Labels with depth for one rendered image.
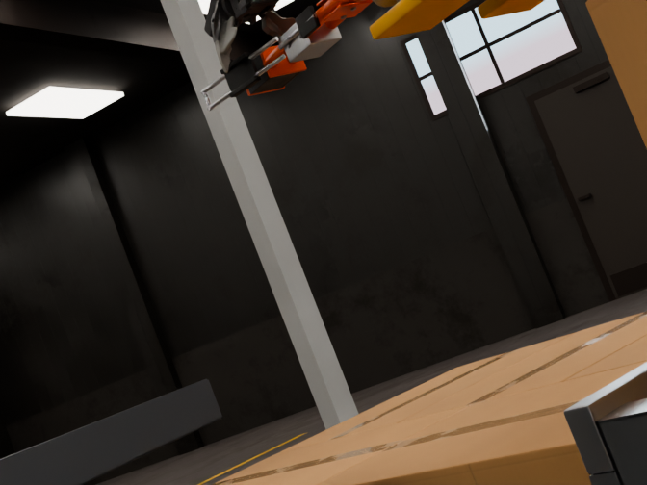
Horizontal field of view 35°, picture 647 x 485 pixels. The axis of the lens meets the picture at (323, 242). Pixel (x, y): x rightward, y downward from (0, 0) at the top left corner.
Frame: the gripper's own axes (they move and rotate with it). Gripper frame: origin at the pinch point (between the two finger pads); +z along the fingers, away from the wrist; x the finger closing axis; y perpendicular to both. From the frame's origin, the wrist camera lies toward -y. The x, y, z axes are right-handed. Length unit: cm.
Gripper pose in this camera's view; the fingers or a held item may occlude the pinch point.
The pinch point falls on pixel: (263, 68)
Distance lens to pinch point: 171.0
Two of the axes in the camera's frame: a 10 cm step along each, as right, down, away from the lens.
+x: 7.8, -2.6, 5.7
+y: 5.1, -2.7, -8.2
